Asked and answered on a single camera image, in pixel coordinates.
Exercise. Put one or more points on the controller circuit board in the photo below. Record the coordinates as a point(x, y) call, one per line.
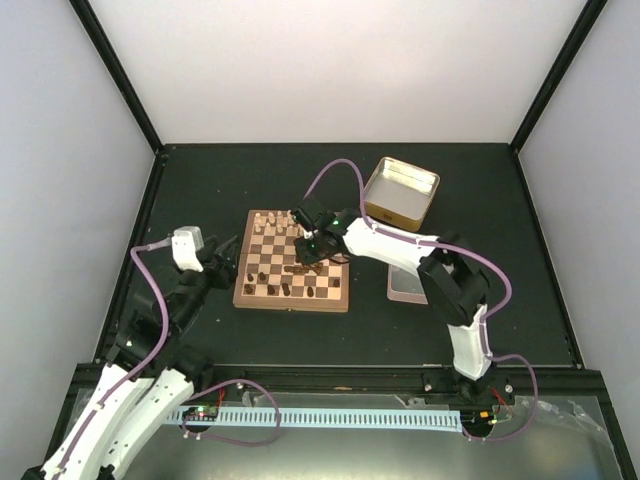
point(480, 417)
point(200, 413)

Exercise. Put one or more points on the wooden chess board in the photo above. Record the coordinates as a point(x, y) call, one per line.
point(269, 254)

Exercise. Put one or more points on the white rook far left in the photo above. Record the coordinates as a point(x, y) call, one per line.
point(259, 219)

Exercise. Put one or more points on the black frame post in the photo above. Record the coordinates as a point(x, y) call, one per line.
point(103, 46)
point(571, 46)

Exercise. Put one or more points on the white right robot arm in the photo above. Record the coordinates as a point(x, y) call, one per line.
point(454, 285)

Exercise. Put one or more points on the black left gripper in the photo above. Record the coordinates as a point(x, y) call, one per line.
point(223, 270)

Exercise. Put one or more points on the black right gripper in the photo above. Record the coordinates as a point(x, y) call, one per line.
point(305, 254)

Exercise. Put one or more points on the gold square tin box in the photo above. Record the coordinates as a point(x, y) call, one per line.
point(400, 194)

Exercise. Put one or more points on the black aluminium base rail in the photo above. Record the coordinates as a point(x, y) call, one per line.
point(439, 385)

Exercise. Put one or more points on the right black frame post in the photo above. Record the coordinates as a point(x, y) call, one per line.
point(571, 46)

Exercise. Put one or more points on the left controller circuit board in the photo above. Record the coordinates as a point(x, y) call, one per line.
point(200, 413)

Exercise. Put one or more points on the pile of dark pieces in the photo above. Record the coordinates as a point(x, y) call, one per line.
point(303, 269)

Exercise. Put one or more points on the right controller circuit board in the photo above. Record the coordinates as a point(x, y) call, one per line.
point(480, 417)

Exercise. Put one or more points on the white slotted cable duct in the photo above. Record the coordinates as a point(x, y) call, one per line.
point(331, 418)

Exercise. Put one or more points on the silver patterned tin lid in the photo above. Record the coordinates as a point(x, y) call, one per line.
point(404, 287)

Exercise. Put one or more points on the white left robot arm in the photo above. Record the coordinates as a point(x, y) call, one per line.
point(149, 371)

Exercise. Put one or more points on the left black frame post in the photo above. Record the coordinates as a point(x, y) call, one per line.
point(103, 46)

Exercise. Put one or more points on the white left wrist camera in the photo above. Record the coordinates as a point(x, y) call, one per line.
point(186, 242)

